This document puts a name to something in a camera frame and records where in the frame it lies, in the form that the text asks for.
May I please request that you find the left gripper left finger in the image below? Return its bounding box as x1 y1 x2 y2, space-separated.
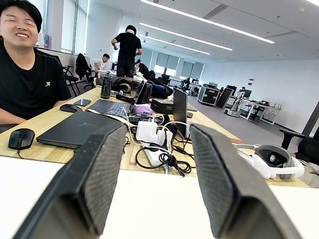
12 122 127 239

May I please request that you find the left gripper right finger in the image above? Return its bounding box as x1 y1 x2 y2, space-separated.
189 123 303 239

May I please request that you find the white headset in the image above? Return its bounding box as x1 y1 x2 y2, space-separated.
233 143 305 180

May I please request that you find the closed black laptop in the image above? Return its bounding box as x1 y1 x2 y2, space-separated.
36 110 125 149

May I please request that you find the black computer mouse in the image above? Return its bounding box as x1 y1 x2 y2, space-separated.
7 128 35 150
59 104 83 114

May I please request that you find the black office chair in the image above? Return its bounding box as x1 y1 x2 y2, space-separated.
279 128 319 159

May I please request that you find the white power strip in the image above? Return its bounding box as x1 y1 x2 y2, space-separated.
139 129 174 167

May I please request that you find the white power adapter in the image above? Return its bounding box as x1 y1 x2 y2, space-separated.
135 120 159 143

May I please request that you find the black smartphone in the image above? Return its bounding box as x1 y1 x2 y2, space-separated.
73 98 92 107

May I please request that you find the open black laptop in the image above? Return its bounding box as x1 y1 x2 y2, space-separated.
172 87 198 139
85 81 153 118

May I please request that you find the black flight case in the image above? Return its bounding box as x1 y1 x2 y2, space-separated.
197 85 220 107

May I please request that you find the black bottle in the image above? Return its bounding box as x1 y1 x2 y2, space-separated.
100 72 113 100

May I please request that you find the black box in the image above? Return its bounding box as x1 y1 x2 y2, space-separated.
150 98 174 115

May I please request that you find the black folding chair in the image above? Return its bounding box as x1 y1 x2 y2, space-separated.
53 55 82 97

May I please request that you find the person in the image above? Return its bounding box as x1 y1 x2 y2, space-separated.
111 24 144 78
0 0 72 133
89 53 111 78

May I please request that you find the black cable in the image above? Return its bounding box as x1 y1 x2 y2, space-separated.
135 143 196 178

